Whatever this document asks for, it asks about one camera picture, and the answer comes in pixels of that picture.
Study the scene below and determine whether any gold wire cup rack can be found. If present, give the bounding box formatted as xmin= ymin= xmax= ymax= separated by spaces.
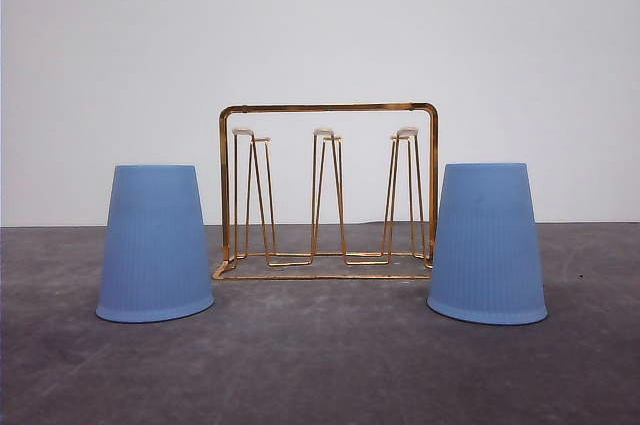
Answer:
xmin=212 ymin=102 xmax=439 ymax=280

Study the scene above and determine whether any blue ribbed cup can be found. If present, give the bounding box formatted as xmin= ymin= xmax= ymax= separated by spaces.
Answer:
xmin=96 ymin=164 xmax=215 ymax=323
xmin=427 ymin=162 xmax=548 ymax=325

